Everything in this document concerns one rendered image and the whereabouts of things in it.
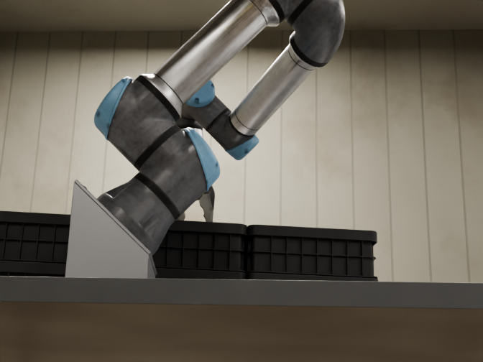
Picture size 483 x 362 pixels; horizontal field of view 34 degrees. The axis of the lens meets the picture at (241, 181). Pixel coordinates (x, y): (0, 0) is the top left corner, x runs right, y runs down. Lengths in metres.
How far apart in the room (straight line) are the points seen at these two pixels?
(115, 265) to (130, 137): 0.25
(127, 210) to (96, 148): 3.20
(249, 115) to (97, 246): 0.53
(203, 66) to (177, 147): 0.17
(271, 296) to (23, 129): 3.71
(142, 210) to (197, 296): 0.30
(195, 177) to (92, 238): 0.23
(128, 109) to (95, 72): 3.34
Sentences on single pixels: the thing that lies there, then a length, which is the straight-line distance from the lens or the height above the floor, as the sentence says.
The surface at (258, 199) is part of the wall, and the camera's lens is 4.44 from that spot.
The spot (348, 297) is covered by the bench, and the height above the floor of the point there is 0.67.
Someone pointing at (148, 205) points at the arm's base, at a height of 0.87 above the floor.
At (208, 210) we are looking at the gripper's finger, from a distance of 1.89.
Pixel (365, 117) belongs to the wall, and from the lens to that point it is 4.63.
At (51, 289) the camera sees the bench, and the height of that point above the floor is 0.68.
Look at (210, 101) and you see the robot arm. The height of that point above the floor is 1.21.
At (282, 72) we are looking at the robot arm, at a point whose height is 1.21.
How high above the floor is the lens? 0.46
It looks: 18 degrees up
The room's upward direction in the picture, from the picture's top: 1 degrees clockwise
